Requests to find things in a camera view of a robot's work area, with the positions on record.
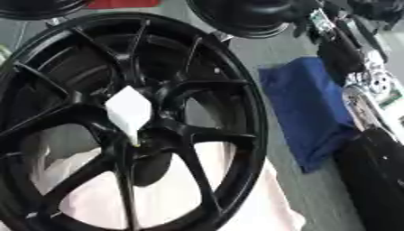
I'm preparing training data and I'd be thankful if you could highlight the blue cloth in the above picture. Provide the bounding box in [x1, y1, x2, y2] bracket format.
[257, 56, 360, 174]

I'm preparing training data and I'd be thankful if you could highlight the silver metal bracket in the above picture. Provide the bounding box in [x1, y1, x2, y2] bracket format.
[44, 16, 65, 28]
[211, 30, 237, 43]

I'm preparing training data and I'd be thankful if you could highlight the red box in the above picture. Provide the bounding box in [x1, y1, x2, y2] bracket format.
[85, 0, 163, 10]

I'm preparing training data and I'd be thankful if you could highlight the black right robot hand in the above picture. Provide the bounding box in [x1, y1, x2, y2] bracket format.
[291, 5, 391, 88]

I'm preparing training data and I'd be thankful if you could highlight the large black spoked wheel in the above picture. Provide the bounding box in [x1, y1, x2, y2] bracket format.
[0, 12, 271, 231]

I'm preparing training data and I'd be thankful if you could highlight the black round wheel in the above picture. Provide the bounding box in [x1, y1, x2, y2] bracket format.
[184, 0, 297, 40]
[0, 0, 95, 21]

